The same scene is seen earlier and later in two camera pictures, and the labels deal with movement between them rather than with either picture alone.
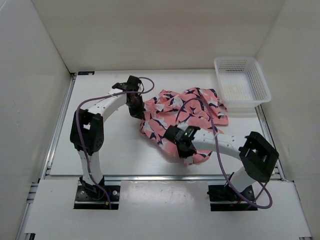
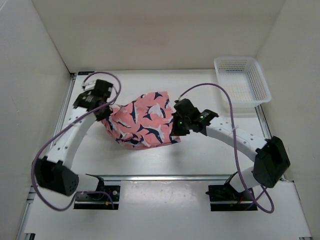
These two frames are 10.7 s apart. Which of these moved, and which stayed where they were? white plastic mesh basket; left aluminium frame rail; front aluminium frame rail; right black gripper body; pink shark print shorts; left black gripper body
Moved: pink shark print shorts; left black gripper body; right black gripper body
Stayed: left aluminium frame rail; white plastic mesh basket; front aluminium frame rail
